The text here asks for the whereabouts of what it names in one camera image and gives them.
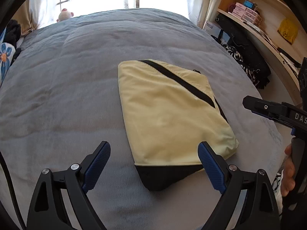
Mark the beige curtain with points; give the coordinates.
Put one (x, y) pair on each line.
(22, 16)

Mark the grey-blue fleece bed blanket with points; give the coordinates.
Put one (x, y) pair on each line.
(72, 88)

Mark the rolled blue floral blanket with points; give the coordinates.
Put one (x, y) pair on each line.
(6, 57)

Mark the white cardboard box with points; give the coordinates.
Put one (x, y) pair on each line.
(212, 28)

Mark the pink drawer organizer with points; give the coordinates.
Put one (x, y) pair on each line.
(245, 13)

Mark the person's right hand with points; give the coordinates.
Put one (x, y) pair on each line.
(289, 177)

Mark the black white patterned cloth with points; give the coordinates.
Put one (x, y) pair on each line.
(237, 55)

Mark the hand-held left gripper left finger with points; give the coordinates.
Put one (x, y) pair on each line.
(96, 170)

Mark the wooden shelf desk unit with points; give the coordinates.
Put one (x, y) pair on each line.
(275, 4)

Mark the blue toy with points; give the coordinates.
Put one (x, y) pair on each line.
(248, 4)

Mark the black white printed cloth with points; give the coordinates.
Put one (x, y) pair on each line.
(277, 186)

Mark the black bag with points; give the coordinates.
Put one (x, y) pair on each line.
(254, 57)

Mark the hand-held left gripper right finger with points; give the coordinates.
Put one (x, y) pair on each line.
(211, 170)

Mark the yellow cloth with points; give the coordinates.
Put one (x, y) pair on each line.
(287, 30)

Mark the green and black hooded jacket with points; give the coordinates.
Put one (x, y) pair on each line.
(168, 112)

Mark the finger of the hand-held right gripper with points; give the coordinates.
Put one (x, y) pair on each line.
(263, 105)
(281, 121)

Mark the small plush toy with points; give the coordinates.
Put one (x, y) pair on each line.
(64, 15)

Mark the dark clothes pile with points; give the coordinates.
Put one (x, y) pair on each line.
(13, 33)

